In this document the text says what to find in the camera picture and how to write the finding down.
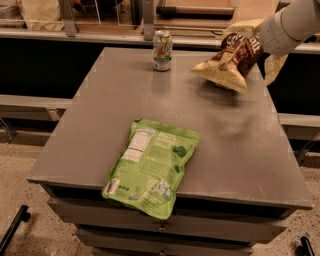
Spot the cream bag on shelf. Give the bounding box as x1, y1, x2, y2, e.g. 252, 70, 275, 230
20, 0, 64, 31

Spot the green rice chip bag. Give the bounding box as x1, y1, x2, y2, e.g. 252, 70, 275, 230
102, 119, 200, 220

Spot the brown chip bag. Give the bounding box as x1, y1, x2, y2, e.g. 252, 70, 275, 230
191, 33, 264, 94

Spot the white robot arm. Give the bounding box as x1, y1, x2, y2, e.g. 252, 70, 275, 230
227, 0, 320, 84

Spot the black bar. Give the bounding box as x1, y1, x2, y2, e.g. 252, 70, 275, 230
0, 205, 31, 256
296, 236, 315, 256

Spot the black bar lower left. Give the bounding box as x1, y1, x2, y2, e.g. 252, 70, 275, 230
0, 205, 31, 256

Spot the grey metal shelf rail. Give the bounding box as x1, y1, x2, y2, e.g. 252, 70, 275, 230
0, 0, 320, 54

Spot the green white soda can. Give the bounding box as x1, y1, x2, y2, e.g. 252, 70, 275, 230
153, 30, 173, 71

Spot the grey drawer cabinet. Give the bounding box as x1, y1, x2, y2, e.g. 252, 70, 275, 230
29, 48, 312, 256

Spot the black bar lower right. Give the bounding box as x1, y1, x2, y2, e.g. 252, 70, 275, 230
296, 236, 315, 256

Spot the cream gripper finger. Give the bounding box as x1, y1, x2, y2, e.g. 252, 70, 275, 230
222, 19, 263, 38
264, 55, 288, 86

